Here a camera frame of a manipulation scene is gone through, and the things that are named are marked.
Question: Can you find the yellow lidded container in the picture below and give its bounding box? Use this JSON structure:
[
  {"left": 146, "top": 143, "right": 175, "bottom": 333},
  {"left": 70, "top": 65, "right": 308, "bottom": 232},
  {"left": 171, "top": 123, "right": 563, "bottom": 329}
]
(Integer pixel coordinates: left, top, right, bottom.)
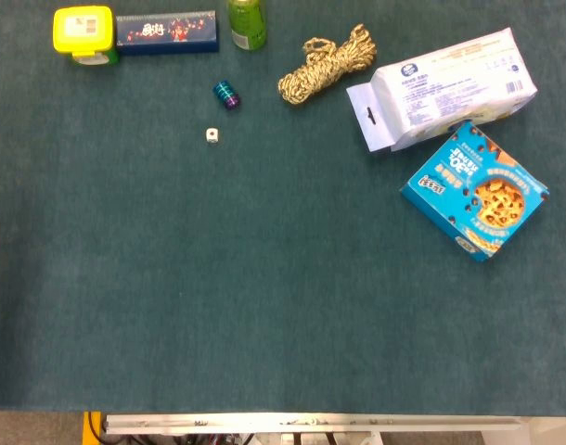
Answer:
[{"left": 52, "top": 5, "right": 120, "bottom": 67}]

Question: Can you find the green beverage can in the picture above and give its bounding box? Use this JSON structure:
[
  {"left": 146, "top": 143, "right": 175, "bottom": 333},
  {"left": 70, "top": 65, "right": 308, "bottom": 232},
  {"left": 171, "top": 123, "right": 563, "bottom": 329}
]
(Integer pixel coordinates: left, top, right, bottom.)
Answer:
[{"left": 226, "top": 0, "right": 268, "bottom": 52}]

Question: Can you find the long dark blue box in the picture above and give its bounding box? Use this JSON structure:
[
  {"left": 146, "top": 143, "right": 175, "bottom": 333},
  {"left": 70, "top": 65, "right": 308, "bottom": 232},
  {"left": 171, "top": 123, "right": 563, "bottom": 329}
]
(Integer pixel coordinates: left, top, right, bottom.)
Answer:
[{"left": 114, "top": 9, "right": 221, "bottom": 57}]

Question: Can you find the blue purple ribbed cylinder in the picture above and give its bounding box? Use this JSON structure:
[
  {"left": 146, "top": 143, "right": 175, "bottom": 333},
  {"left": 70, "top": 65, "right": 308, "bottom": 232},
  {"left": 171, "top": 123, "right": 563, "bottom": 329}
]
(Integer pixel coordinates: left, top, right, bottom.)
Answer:
[{"left": 212, "top": 80, "right": 243, "bottom": 111}]

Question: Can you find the green teal table mat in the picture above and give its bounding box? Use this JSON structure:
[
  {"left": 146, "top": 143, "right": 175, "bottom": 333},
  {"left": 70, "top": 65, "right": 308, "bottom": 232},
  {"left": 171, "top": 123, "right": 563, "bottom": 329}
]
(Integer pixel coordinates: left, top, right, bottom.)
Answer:
[{"left": 0, "top": 0, "right": 566, "bottom": 416}]

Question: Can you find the white wet wipes pack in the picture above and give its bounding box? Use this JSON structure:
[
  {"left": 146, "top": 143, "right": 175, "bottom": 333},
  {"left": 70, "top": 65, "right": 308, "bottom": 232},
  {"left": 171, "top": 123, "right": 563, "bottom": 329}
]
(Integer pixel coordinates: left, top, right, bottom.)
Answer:
[{"left": 345, "top": 26, "right": 539, "bottom": 154}]

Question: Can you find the coiled tan rope bundle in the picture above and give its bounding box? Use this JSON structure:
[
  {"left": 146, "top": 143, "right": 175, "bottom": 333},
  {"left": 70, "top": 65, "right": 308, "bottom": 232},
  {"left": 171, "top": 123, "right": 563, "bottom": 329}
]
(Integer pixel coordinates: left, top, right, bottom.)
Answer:
[{"left": 277, "top": 23, "right": 378, "bottom": 106}]

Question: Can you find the blue cookie box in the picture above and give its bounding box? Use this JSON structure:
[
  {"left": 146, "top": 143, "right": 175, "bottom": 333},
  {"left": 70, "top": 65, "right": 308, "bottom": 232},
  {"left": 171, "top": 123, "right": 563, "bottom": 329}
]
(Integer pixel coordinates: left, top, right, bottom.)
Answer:
[{"left": 399, "top": 121, "right": 551, "bottom": 263}]

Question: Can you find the aluminium frame rail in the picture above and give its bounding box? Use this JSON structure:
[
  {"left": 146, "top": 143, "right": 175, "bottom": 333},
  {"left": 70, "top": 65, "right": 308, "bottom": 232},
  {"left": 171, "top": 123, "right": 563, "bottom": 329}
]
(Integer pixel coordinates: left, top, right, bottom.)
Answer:
[{"left": 101, "top": 413, "right": 533, "bottom": 436}]

